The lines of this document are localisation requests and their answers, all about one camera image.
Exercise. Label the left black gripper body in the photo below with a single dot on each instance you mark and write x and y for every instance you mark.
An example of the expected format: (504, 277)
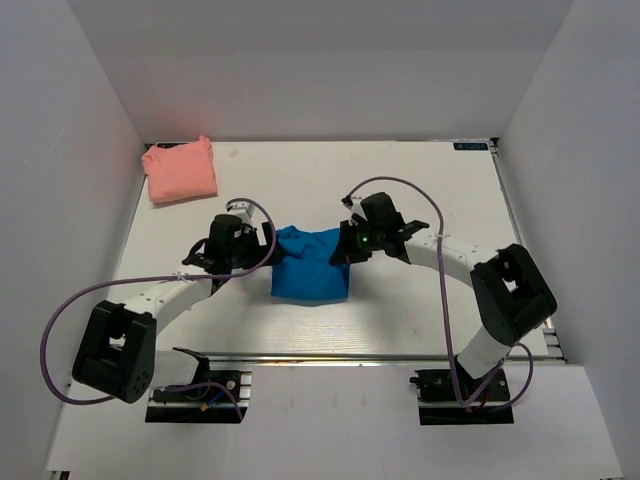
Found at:
(247, 254)

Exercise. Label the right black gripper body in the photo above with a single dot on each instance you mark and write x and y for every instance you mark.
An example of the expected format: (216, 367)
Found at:
(365, 240)

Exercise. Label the blue t-shirt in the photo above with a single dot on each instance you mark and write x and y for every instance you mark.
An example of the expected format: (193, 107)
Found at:
(305, 274)

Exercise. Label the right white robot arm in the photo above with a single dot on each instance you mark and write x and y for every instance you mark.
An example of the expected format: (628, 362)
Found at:
(510, 292)

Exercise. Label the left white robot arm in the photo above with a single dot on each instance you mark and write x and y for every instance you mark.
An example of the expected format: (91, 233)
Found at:
(117, 354)

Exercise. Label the folded pink t-shirt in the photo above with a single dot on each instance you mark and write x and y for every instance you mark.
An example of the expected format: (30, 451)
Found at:
(180, 172)

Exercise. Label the blue label sticker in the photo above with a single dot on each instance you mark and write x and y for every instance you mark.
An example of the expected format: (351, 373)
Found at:
(470, 146)

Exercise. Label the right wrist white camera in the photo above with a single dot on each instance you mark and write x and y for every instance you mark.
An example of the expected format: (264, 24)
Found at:
(356, 215)

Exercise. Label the wrist white camera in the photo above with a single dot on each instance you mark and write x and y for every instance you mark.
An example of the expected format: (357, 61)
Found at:
(244, 210)
(356, 215)

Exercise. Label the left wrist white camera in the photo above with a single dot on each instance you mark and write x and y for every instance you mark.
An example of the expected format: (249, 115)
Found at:
(244, 210)

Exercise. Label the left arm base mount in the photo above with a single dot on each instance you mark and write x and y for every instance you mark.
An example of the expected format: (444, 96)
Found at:
(223, 399)

